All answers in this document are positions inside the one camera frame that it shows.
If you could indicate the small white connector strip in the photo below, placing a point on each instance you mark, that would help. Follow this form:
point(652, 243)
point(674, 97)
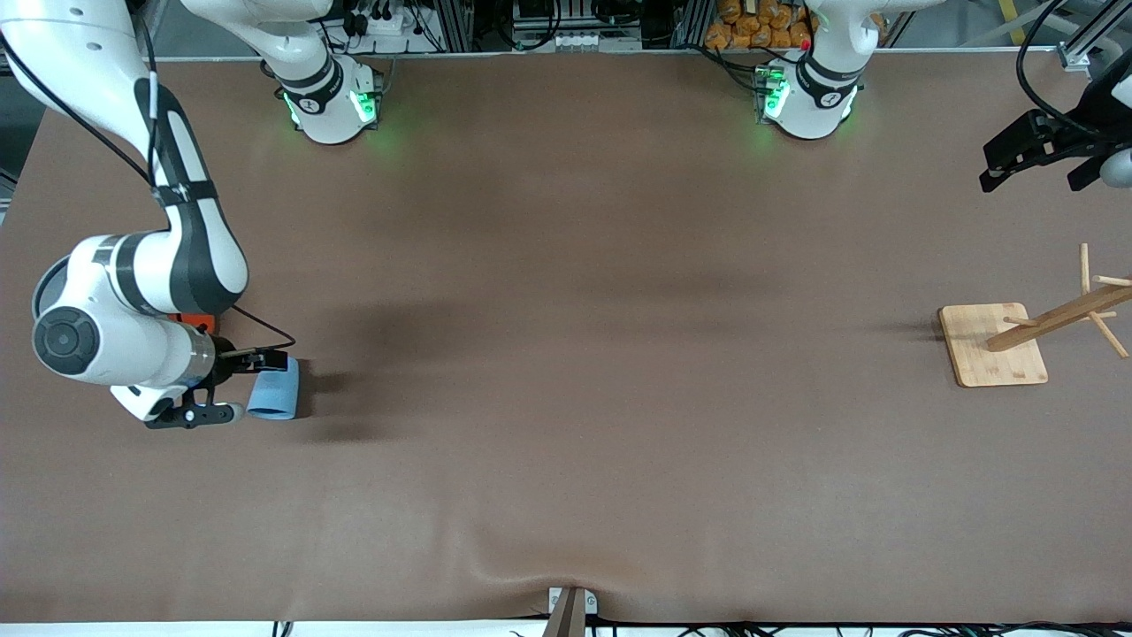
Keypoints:
point(579, 40)

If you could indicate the orange can with silver lid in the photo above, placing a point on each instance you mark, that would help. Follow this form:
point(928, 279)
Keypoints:
point(191, 322)

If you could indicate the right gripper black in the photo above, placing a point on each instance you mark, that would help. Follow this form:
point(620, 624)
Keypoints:
point(225, 349)

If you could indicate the wooden cup rack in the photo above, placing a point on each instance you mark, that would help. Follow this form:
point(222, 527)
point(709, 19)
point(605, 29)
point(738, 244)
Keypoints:
point(995, 349)

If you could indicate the black equipment box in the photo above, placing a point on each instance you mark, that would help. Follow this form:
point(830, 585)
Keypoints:
point(548, 11)

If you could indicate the grey bracket with brown post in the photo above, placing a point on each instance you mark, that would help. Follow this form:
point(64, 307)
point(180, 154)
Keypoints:
point(571, 610)

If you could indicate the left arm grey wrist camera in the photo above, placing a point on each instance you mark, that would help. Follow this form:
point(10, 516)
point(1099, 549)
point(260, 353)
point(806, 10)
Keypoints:
point(1118, 168)

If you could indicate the aluminium frame profile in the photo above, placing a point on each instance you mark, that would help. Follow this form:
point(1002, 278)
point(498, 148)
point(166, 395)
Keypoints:
point(454, 22)
point(692, 22)
point(1086, 49)

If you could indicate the white power strip with plugs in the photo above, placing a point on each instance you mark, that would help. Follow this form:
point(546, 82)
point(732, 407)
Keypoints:
point(389, 22)

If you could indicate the light blue plastic cup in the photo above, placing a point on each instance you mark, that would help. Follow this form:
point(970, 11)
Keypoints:
point(274, 394)

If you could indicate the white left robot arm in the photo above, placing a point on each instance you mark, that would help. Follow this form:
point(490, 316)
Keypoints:
point(809, 102)

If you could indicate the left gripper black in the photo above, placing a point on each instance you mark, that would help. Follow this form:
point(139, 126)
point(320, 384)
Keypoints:
point(1081, 128)

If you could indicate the pile of orange round items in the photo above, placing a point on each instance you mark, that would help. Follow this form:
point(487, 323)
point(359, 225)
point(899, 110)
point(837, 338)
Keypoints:
point(761, 25)

